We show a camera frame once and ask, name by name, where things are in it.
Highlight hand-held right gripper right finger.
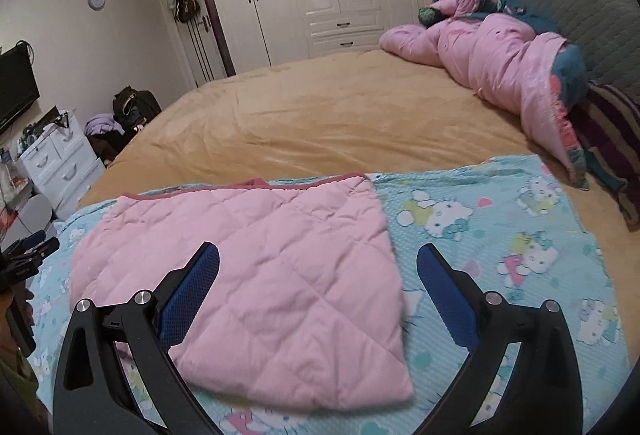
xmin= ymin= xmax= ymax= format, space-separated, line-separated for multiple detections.
xmin=416 ymin=242 xmax=583 ymax=435

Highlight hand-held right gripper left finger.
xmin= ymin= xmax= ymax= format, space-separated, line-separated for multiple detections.
xmin=51 ymin=241 xmax=223 ymax=435

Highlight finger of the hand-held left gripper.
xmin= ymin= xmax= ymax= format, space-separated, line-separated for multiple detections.
xmin=0 ymin=237 xmax=61 ymax=287
xmin=9 ymin=229 xmax=51 ymax=257

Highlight pink quilted jacket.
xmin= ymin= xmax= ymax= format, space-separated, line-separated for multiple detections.
xmin=70 ymin=172 xmax=416 ymax=416

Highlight person's left forearm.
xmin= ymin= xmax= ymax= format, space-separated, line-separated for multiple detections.
xmin=0 ymin=342 xmax=42 ymax=421

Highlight dark brown clothes pile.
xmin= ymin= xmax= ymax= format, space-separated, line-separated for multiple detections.
xmin=89 ymin=130 xmax=131 ymax=163

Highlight purple clothes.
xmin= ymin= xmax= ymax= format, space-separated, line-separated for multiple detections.
xmin=85 ymin=113 xmax=123 ymax=136

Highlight person's left hand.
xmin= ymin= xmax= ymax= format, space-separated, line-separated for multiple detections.
xmin=22 ymin=287 xmax=36 ymax=331

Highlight grey rounded padded furniture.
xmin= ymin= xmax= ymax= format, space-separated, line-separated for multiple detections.
xmin=0 ymin=192 xmax=53 ymax=247

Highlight cluttered desk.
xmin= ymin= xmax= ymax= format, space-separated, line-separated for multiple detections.
xmin=0 ymin=135 xmax=32 ymax=227

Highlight white drawer cabinet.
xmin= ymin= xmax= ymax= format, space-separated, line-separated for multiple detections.
xmin=19 ymin=110 xmax=107 ymax=221

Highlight blue cartoon print blanket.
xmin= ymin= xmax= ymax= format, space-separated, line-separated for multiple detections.
xmin=25 ymin=155 xmax=631 ymax=435

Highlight pile of small dark items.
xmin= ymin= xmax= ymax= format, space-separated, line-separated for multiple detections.
xmin=22 ymin=107 xmax=71 ymax=142

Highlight black television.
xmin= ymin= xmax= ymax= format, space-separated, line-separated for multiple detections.
xmin=0 ymin=42 xmax=41 ymax=133

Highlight black bag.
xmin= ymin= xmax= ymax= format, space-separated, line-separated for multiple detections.
xmin=112 ymin=86 xmax=162 ymax=130

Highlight bed with tan sheet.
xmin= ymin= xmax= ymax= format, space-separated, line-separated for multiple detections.
xmin=75 ymin=47 xmax=640 ymax=266

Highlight dark striped pillow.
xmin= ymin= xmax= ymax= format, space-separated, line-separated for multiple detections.
xmin=570 ymin=82 xmax=640 ymax=231

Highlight white door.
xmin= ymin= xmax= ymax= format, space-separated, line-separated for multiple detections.
xmin=160 ymin=0 xmax=236 ymax=88

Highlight pink floral comforter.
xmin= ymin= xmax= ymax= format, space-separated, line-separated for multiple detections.
xmin=378 ymin=0 xmax=591 ymax=190

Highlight grey quilted headboard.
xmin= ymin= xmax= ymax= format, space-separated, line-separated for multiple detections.
xmin=472 ymin=0 xmax=640 ymax=100

